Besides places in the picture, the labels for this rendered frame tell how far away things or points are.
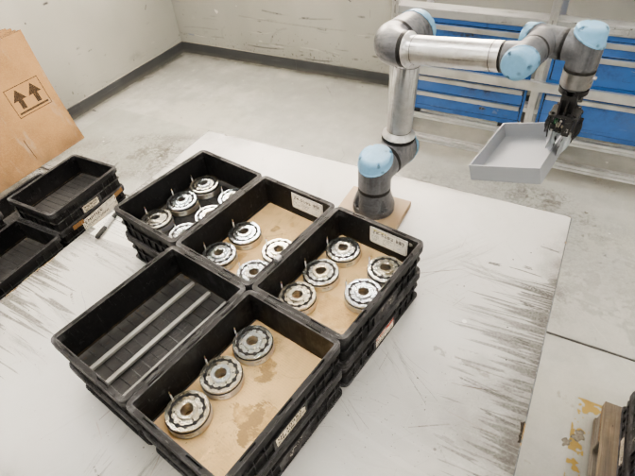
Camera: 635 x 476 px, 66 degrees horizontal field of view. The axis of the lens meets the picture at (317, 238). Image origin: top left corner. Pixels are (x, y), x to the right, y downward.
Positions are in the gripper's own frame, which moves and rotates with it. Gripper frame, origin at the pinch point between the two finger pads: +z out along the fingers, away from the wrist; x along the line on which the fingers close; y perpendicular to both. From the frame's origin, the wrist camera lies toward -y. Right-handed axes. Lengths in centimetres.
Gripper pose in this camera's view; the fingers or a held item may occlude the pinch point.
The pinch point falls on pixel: (555, 149)
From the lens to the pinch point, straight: 156.4
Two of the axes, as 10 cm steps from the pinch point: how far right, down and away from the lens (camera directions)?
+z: 0.6, 7.3, 6.8
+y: -5.4, 6.0, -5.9
